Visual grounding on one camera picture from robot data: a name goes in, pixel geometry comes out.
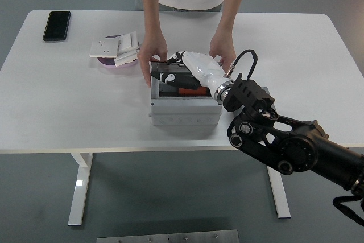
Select grey metal plate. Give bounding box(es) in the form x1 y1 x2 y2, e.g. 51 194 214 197
96 229 239 243

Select white wall switch panel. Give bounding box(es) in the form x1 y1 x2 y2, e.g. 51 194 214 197
114 49 140 67
117 31 139 55

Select grey plastic electrical box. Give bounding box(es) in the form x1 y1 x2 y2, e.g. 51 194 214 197
148 61 223 126

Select person's left hand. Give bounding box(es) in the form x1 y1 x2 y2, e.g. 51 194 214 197
209 32 237 70

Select person's right hand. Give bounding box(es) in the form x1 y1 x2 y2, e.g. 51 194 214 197
136 32 168 88

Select white table leg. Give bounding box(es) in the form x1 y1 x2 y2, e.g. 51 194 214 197
68 152 94 226
267 166 292 219

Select smoky transparent box lid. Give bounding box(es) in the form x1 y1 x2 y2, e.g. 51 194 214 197
150 61 225 84

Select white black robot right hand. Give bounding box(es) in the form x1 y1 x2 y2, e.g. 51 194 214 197
150 51 231 97

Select purple shallow dish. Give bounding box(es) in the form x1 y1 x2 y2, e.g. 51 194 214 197
96 34 139 69

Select black smartphone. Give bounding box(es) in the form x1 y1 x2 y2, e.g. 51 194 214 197
42 11 72 42

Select white wall socket panel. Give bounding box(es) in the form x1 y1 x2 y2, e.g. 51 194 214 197
89 37 120 59

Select grey block with round hole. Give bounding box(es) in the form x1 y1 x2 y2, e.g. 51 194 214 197
257 87 277 114

